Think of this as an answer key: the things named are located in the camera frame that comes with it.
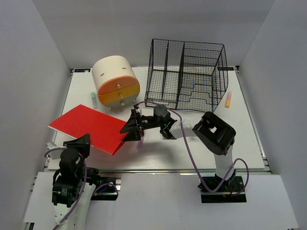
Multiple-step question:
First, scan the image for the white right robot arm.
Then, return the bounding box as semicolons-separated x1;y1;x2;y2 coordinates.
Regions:
120;104;236;193

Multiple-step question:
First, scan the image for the orange highlighter pen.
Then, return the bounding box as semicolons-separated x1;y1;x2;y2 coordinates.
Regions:
225;92;232;108

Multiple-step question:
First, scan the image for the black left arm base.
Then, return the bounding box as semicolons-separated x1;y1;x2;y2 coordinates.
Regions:
91;177;121;201

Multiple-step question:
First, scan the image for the black wire mesh organizer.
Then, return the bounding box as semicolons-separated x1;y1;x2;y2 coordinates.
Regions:
144;39;228;112

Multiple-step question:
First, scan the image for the pink highlighter pen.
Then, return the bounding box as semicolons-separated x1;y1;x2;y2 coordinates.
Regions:
137;137;144;150

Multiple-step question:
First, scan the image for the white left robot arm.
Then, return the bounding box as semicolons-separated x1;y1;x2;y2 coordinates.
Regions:
52;134;101;230

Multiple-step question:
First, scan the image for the round white drawer cabinet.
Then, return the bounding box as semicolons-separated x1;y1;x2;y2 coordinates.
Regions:
92;56;140;108

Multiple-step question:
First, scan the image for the green highlighter pen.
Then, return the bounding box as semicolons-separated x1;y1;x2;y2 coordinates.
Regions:
91;92;98;109

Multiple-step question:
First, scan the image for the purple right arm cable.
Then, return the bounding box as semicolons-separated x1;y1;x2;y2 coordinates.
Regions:
135;101;249;193

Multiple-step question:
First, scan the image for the red folder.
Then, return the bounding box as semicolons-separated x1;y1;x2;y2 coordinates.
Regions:
48;104;126;155

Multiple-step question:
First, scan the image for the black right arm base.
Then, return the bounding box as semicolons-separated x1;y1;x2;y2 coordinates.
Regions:
198;176;247;204

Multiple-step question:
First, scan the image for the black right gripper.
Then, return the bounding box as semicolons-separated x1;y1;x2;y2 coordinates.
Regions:
120;109;163;142

